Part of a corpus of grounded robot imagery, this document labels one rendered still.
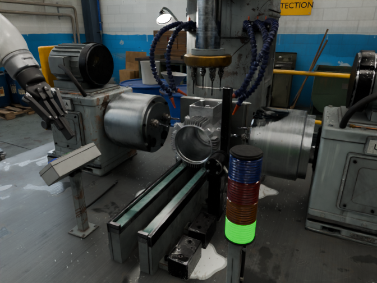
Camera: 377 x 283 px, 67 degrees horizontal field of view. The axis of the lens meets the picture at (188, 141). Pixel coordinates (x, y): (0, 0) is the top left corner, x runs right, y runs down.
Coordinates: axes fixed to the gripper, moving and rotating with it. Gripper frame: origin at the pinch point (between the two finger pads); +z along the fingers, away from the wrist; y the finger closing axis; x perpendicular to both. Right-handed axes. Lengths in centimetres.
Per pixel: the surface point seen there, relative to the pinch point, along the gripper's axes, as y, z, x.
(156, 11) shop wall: 561, -237, 194
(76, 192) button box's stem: -6.3, 18.9, 4.7
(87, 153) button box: -1.3, 10.7, -3.4
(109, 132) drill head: 27.9, 4.6, 12.4
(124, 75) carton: 488, -158, 318
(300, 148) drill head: 29, 46, -51
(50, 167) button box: -13.6, 9.5, -2.7
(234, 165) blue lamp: -16, 31, -51
